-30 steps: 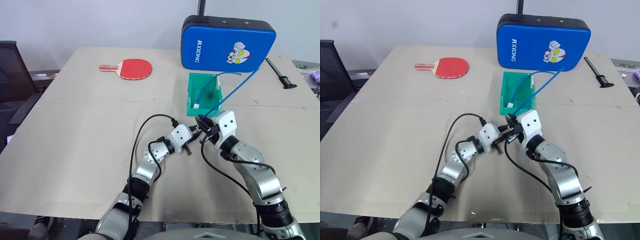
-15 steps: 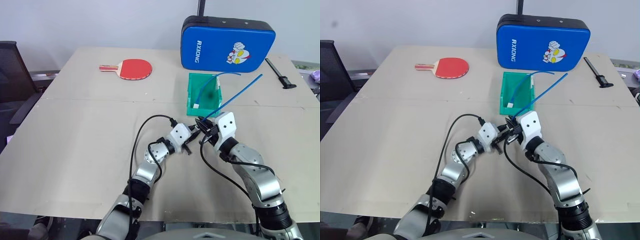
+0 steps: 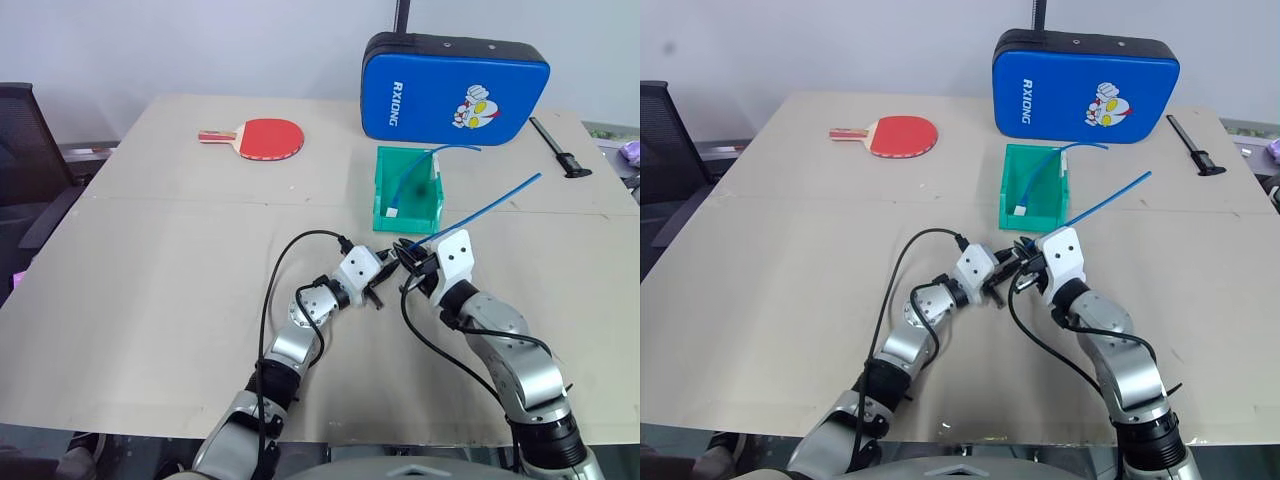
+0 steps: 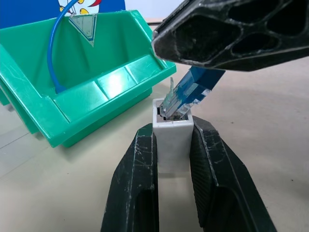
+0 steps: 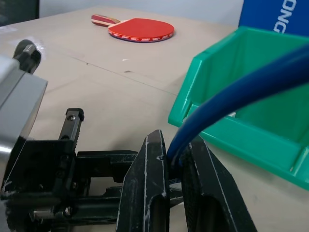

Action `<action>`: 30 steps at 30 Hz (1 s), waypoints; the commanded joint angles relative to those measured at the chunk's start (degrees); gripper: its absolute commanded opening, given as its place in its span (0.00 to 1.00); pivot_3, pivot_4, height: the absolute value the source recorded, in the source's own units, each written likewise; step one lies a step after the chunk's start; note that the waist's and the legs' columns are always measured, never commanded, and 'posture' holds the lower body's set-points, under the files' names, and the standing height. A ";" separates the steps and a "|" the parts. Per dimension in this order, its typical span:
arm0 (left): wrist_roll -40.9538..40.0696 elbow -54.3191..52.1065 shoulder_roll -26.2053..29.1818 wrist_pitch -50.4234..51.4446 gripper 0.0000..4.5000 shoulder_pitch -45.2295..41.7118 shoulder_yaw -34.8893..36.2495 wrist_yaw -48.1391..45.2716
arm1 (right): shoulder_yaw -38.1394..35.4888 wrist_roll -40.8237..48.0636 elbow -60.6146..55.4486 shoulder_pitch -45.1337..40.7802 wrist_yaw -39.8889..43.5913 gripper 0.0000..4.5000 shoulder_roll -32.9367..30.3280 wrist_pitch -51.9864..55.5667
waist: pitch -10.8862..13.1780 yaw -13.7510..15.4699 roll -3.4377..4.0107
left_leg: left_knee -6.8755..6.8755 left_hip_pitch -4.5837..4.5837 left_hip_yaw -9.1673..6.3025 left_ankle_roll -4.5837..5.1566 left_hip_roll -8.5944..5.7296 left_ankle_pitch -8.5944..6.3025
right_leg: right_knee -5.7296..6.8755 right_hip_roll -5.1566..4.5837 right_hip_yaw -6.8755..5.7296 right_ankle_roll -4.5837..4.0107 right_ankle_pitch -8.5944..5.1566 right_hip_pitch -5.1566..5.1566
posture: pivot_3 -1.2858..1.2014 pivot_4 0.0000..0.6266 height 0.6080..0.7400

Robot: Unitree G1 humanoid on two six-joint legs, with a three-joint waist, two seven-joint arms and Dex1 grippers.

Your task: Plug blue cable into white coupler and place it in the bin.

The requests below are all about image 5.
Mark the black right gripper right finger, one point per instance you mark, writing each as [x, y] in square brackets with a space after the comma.
[212, 193]

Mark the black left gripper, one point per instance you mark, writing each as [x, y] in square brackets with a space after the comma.
[41, 174]

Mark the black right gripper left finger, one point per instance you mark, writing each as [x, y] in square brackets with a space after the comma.
[142, 183]

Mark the green plastic bin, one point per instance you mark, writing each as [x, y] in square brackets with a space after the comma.
[256, 135]

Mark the red table tennis paddle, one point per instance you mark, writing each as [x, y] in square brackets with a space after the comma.
[142, 29]

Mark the blue box with white letters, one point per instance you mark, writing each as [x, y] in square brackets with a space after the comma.
[260, 12]

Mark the dark background furniture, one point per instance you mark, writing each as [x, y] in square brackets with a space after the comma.
[17, 10]

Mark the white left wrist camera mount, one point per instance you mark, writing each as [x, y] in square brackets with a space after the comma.
[21, 104]

